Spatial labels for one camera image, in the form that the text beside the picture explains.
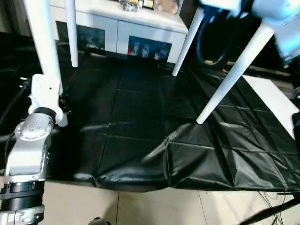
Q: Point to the white plastic table leg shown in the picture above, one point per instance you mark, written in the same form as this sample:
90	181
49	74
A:
234	70
185	47
72	35
44	42

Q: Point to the black work mat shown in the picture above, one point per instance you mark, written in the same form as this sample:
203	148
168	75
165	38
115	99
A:
140	129

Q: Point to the small white bottle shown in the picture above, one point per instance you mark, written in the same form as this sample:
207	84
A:
159	55
145	50
134	50

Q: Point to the white cabinet with openings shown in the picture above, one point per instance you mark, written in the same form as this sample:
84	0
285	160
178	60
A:
117	25

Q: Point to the grey curtain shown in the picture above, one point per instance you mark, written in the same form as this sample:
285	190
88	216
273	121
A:
11	16

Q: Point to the small shiny metal ornament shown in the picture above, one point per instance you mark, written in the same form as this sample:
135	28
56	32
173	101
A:
128	5

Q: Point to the dark left robot foot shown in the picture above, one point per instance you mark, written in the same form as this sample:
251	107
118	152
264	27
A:
99	221

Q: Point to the beige plush toy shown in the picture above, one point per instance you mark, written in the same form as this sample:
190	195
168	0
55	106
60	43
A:
167	6

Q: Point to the small tan box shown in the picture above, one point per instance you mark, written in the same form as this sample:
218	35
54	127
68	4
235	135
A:
212	62

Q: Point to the flat white board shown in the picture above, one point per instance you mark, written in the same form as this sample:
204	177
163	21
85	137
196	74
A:
269	98

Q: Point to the black folding stand leg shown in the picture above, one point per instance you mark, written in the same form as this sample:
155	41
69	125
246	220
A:
274	211

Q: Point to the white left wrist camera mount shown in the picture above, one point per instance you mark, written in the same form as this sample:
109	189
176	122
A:
44	93

